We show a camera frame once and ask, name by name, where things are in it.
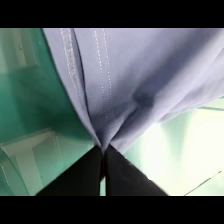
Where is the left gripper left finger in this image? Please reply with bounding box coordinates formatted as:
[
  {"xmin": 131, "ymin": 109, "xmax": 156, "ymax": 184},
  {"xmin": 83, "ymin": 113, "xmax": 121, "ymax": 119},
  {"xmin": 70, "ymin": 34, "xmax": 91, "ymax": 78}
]
[{"xmin": 35, "ymin": 144, "xmax": 103, "ymax": 197}]

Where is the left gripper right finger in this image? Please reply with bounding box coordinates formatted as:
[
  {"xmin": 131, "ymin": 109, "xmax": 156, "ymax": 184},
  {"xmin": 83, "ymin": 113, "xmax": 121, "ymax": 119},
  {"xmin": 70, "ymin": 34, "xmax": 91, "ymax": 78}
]
[{"xmin": 105, "ymin": 144, "xmax": 169, "ymax": 197}]

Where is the light blue shirt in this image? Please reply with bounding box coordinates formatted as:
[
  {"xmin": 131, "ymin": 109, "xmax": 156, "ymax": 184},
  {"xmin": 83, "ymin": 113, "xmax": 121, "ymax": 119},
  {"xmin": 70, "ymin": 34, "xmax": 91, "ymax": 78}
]
[{"xmin": 42, "ymin": 28, "xmax": 224, "ymax": 155}]

